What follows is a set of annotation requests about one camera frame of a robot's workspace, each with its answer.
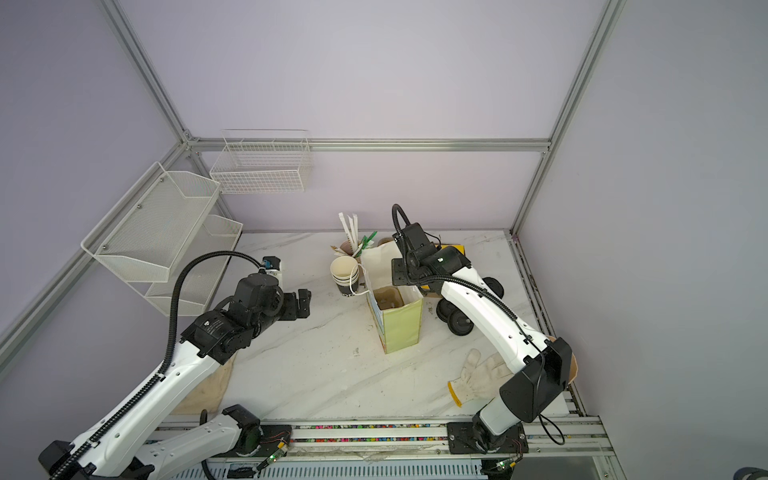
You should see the single brown pulp cup carrier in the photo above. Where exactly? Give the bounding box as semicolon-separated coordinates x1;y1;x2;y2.
374;286;405;311

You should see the stack of black cup lids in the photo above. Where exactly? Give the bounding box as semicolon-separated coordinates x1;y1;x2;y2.
436;299;474;336

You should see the tan bowl with green plant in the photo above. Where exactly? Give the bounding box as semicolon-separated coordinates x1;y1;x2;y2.
568;354;579;385

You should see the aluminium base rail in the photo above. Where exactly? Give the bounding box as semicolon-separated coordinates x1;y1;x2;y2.
259;416;616;460

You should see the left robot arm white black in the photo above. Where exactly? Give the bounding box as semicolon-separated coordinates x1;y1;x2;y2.
38;272;311;479

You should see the white two-tier mesh shelf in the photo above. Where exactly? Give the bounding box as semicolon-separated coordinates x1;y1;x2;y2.
81;163;242;316

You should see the pink utensil holder cup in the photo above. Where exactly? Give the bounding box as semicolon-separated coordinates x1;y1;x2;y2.
336;241;363;258

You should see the white and green paper bag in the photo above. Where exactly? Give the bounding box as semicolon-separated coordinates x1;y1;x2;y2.
359;241;424;354

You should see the yellow napkin stack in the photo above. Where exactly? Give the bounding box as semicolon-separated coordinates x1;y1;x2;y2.
442;244;466;255

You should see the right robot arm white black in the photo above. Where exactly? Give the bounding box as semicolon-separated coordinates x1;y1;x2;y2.
391;204;577;454

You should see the white work glove right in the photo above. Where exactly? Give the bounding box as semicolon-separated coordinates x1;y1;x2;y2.
447;349;513;407

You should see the stack of black paper cups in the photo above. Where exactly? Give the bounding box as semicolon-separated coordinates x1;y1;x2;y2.
330;256;360;296

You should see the white wire basket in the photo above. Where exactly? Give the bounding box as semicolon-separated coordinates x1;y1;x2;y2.
209;129;313;195

